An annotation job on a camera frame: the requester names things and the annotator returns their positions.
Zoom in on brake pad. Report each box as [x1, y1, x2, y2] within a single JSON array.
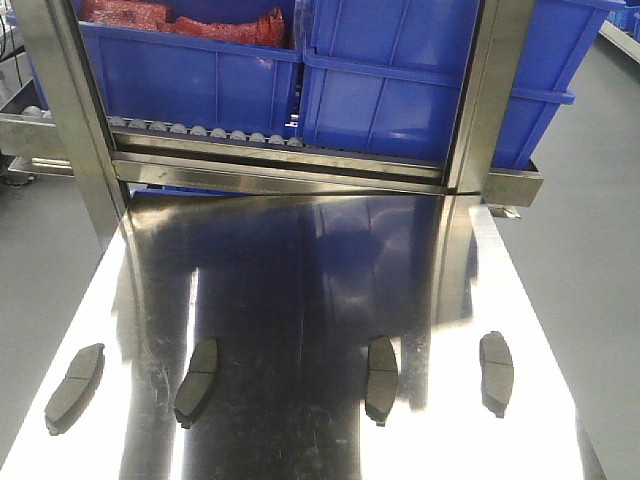
[[364, 336, 399, 427], [173, 338, 219, 429], [44, 343, 105, 436], [479, 331, 514, 418]]

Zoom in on roller conveyor track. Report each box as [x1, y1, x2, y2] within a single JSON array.
[[107, 116, 304, 148]]

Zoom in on right blue plastic bin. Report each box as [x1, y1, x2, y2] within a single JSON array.
[[300, 1, 624, 170]]

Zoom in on blue plastic bin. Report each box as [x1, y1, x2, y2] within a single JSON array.
[[300, 1, 624, 170], [80, 1, 302, 135]]

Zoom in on red mesh bag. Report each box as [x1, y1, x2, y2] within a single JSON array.
[[80, 1, 286, 48]]

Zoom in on left blue plastic bin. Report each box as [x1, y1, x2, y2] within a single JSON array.
[[80, 1, 302, 135]]

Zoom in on stainless steel rack frame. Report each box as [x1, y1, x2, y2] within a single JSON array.
[[1, 1, 542, 245]]

